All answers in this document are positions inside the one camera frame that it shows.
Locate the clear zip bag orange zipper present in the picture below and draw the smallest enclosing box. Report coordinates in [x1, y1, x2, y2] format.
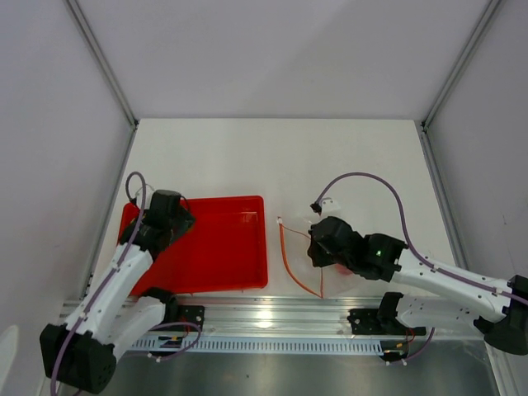
[277, 215, 360, 299]

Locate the red plastic tray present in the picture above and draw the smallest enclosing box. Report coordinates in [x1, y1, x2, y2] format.
[130, 196, 268, 296]

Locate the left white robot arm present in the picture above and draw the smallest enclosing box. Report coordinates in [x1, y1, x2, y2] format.
[40, 190, 195, 394]

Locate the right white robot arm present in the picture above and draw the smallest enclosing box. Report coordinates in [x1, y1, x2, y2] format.
[307, 216, 527, 356]

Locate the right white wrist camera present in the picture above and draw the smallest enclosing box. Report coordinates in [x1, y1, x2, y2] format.
[310, 197, 342, 216]

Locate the aluminium front rail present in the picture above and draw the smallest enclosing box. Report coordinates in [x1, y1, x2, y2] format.
[55, 295, 507, 340]

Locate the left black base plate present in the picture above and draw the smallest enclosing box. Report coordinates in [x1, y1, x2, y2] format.
[175, 305, 205, 332]

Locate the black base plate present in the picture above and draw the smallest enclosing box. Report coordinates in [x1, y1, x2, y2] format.
[346, 308, 427, 337]
[175, 305, 205, 332]

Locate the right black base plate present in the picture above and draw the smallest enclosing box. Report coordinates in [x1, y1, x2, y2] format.
[346, 308, 427, 337]

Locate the white slotted cable duct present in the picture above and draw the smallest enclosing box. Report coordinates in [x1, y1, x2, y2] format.
[130, 334, 384, 356]

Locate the left aluminium frame post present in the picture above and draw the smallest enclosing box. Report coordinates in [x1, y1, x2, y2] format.
[64, 0, 139, 129]

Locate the aluminium frame post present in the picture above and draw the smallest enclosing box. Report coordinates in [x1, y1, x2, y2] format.
[420, 0, 507, 129]
[64, 0, 139, 129]

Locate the right aluminium frame post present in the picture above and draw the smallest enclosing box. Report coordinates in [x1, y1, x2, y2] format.
[420, 0, 507, 129]

